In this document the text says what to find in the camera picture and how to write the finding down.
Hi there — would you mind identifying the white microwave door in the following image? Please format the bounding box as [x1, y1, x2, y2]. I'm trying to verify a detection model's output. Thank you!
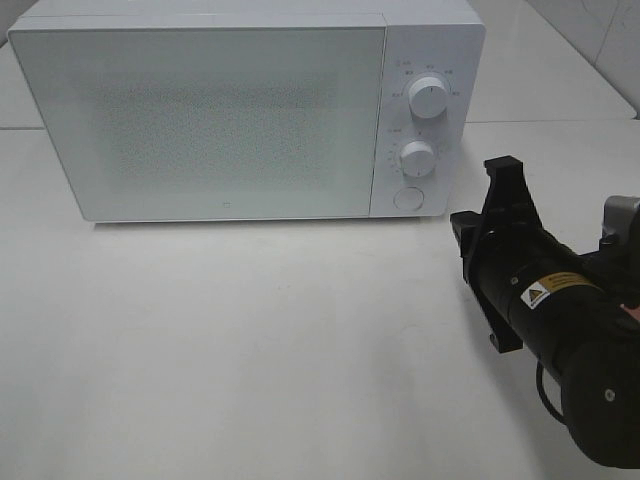
[11, 28, 385, 222]

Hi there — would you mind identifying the lower white microwave knob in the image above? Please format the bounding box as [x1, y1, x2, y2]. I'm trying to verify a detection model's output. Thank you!
[399, 140, 437, 178]

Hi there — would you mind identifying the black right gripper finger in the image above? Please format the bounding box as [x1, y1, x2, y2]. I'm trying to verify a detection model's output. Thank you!
[482, 156, 538, 223]
[449, 210, 482, 283]

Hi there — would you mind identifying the round white door button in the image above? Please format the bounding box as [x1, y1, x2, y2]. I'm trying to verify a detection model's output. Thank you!
[393, 187, 424, 211]

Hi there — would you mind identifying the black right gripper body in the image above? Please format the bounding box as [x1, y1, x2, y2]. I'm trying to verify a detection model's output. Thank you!
[469, 200, 608, 354]

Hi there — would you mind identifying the white microwave knob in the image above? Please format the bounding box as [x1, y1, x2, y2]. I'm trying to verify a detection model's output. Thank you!
[408, 75, 449, 119]
[399, 140, 437, 178]

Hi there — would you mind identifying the white microwave oven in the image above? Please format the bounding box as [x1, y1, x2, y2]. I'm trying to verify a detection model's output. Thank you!
[7, 1, 486, 223]

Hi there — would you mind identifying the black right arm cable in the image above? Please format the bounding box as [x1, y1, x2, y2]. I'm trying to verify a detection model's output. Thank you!
[534, 360, 571, 426]

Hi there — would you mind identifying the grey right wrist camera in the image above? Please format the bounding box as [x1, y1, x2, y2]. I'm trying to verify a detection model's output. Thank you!
[599, 195, 639, 248]

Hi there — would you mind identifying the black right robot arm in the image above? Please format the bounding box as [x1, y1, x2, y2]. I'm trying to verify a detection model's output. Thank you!
[450, 156, 639, 469]

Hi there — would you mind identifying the upper white microwave knob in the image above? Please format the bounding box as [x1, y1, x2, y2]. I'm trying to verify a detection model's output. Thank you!
[408, 75, 449, 119]

